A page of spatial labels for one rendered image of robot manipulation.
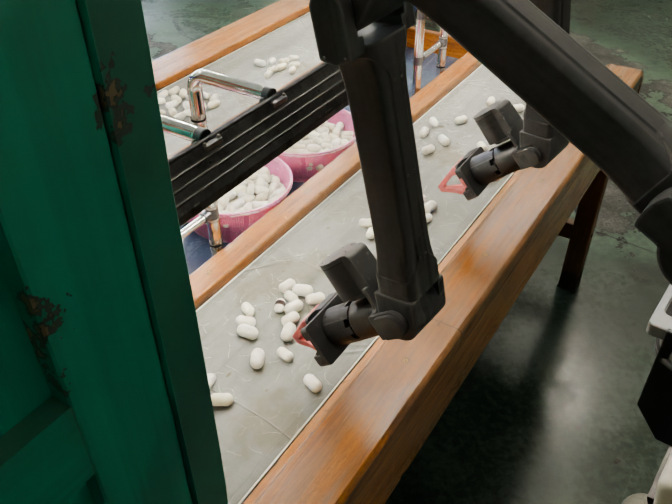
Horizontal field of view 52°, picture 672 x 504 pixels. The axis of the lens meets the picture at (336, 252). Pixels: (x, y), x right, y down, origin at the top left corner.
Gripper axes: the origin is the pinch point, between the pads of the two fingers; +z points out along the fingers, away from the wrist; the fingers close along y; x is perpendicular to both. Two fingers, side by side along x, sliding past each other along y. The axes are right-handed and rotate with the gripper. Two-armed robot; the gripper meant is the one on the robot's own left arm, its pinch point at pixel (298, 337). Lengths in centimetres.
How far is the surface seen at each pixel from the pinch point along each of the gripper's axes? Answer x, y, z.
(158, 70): -60, -69, 76
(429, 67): -18, -131, 39
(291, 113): -28.3, -16.7, -8.6
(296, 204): -13.0, -35.1, 22.0
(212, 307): -8.4, -4.0, 21.1
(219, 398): 0.4, 12.2, 8.4
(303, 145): -21, -59, 35
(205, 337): -5.9, 2.3, 18.2
